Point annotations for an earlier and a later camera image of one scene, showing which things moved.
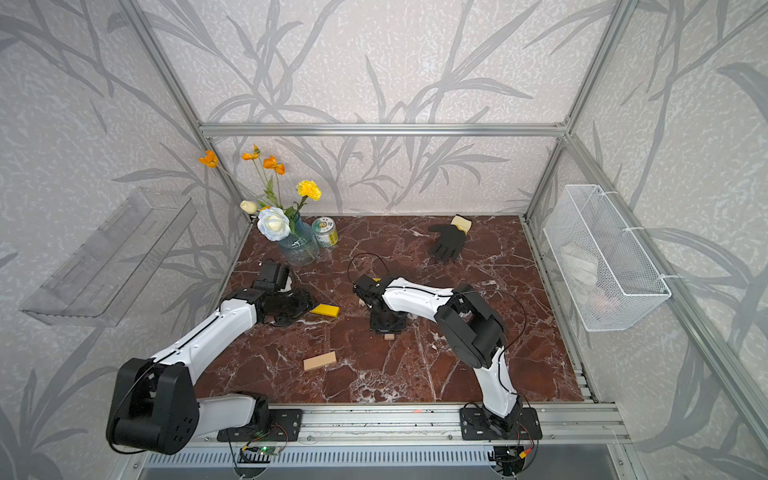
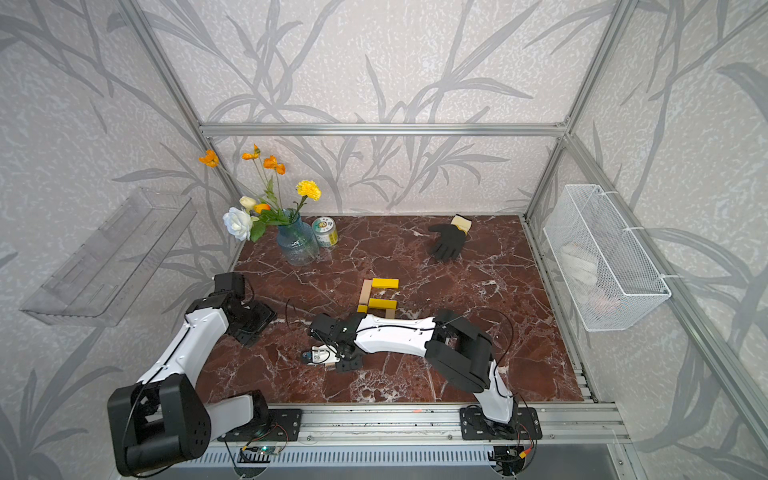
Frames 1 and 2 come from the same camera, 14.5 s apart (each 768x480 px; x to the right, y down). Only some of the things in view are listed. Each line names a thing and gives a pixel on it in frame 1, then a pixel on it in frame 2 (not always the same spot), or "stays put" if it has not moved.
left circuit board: [268, 450] stays put
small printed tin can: [325, 229] stays put
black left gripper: [305, 302] → [265, 314]
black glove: [452, 237] stays put
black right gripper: [396, 328] → [346, 367]
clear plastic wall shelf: [102, 282] stays put
